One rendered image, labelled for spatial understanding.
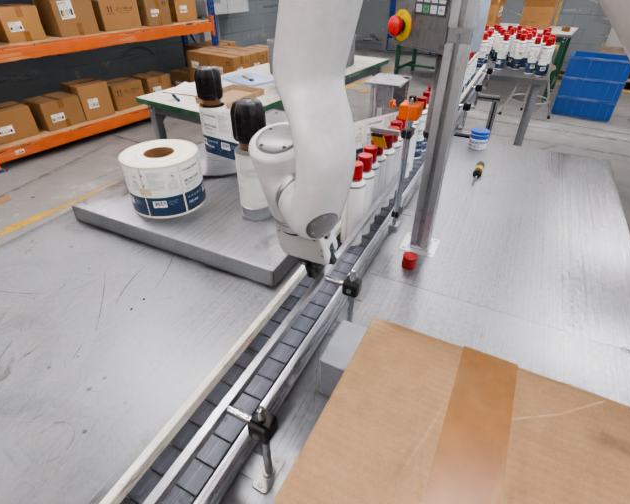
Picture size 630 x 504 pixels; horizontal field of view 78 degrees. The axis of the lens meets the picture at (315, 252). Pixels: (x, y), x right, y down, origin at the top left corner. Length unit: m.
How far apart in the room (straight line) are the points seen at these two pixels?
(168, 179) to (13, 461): 0.65
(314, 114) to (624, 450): 0.42
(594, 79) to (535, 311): 4.74
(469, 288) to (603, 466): 0.62
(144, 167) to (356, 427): 0.86
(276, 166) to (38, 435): 0.57
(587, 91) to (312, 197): 5.23
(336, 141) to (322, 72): 0.08
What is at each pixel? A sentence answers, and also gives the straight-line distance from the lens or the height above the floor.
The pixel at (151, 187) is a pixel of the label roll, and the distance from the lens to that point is 1.09.
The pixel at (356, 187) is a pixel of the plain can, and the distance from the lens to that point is 0.86.
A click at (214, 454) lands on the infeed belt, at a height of 0.88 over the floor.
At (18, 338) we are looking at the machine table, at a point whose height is 0.83.
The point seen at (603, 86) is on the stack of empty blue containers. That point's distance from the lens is 5.60.
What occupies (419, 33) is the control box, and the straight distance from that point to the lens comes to 0.93.
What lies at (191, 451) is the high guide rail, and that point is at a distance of 0.54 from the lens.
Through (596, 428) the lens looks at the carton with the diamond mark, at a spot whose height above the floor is 1.12.
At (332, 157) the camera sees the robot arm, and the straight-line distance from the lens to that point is 0.47.
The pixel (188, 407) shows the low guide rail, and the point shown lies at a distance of 0.63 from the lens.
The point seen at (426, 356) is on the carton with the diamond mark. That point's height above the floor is 1.12.
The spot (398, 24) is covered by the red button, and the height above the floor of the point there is 1.33.
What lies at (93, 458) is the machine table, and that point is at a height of 0.83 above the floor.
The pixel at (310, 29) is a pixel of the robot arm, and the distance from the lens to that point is 0.47.
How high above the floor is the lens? 1.43
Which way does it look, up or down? 36 degrees down
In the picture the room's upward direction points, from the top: straight up
